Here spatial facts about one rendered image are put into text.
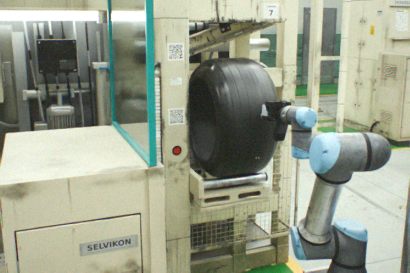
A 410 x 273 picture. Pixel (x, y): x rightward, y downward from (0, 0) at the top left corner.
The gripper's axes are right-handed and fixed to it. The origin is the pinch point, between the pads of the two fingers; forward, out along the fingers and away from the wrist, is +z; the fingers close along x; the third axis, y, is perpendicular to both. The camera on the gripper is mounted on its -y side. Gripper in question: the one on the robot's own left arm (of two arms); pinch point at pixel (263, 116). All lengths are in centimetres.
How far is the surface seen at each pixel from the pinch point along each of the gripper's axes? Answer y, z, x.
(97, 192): -8, -63, 80
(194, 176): -27.0, 17.9, 27.0
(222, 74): 19.0, 11.4, 13.6
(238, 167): -23.5, 9.9, 8.2
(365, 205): -109, 153, -184
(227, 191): -35.6, 16.2, 11.7
